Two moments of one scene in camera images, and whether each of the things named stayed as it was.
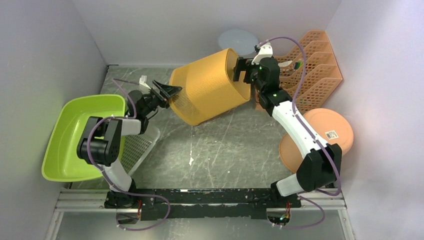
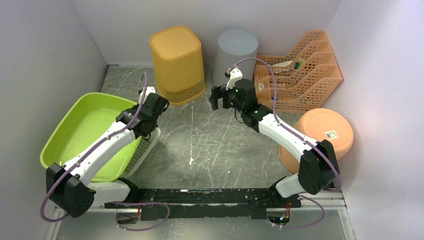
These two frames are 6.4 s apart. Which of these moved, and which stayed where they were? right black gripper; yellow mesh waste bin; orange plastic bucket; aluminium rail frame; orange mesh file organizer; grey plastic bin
Moved: yellow mesh waste bin; right black gripper
Stayed: orange mesh file organizer; orange plastic bucket; grey plastic bin; aluminium rail frame
